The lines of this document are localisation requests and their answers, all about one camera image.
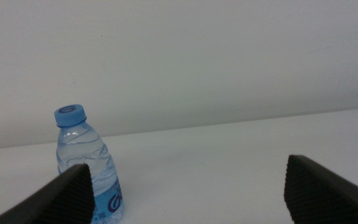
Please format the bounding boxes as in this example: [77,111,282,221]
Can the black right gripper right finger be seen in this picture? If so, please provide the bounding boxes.
[283,154,358,224]

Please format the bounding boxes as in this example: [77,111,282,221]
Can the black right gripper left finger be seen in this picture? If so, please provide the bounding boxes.
[0,163,96,224]

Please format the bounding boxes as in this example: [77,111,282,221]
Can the small clear water bottle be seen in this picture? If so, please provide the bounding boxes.
[53,104,126,224]

